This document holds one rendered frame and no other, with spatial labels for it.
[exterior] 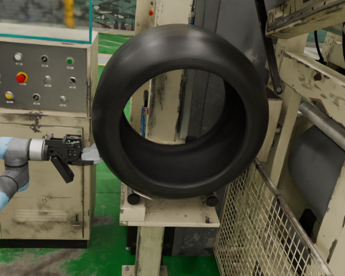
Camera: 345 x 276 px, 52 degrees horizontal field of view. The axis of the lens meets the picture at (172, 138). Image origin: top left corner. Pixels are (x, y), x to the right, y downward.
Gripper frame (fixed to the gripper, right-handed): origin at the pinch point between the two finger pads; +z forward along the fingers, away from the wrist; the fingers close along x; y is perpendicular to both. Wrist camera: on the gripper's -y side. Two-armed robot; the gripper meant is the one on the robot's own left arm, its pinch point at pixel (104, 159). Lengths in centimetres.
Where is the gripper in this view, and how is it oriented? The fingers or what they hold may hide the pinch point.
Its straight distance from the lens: 125.5
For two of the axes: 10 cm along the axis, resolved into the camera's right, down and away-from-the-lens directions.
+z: 9.9, 0.7, 1.5
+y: 1.3, -8.9, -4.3
